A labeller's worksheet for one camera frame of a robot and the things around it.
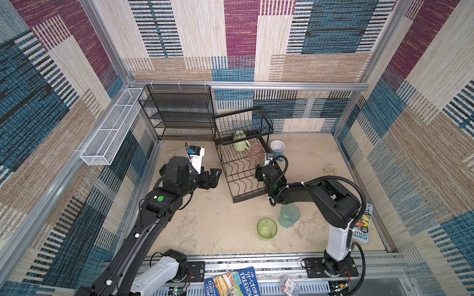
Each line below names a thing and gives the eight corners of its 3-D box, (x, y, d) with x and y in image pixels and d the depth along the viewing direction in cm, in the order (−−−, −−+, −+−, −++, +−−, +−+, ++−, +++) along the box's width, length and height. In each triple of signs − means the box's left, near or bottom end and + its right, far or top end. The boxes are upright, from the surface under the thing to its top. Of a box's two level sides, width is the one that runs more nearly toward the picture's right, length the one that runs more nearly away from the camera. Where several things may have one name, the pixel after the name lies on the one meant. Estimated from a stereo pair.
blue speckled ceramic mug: (269, 162, 110) (271, 150, 101) (267, 152, 115) (270, 139, 106) (282, 162, 110) (285, 150, 101) (280, 152, 115) (283, 139, 106)
